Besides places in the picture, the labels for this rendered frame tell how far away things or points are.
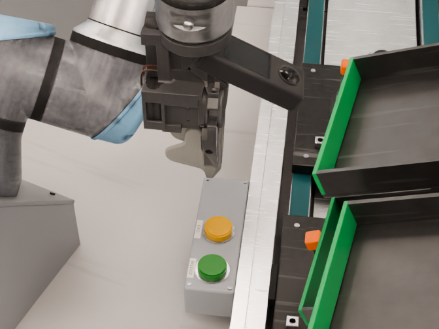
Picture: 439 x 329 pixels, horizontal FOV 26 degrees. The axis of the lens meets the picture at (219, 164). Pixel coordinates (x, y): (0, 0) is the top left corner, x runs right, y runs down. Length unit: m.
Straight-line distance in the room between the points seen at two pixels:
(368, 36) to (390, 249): 1.17
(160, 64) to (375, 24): 0.90
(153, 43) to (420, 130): 0.34
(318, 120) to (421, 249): 0.91
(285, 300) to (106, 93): 0.36
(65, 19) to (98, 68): 2.09
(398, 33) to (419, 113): 1.09
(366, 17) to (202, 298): 0.72
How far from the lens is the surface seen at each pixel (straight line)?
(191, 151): 1.02
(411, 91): 0.72
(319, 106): 1.53
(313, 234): 1.21
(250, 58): 0.95
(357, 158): 0.68
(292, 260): 1.31
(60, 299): 1.43
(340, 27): 1.78
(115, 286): 1.43
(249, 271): 1.31
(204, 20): 0.88
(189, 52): 0.91
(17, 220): 1.29
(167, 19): 0.89
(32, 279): 1.39
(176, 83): 0.96
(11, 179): 1.28
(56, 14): 3.36
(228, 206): 1.39
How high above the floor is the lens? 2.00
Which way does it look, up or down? 46 degrees down
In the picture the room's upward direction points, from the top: straight up
